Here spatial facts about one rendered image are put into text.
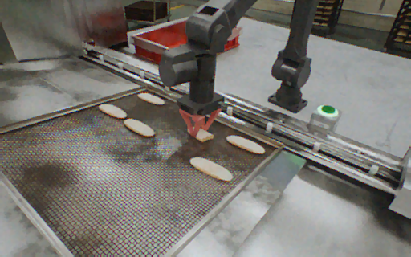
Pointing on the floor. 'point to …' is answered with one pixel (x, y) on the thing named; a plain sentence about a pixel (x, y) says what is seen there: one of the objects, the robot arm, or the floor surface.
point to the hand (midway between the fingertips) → (199, 130)
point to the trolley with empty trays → (146, 12)
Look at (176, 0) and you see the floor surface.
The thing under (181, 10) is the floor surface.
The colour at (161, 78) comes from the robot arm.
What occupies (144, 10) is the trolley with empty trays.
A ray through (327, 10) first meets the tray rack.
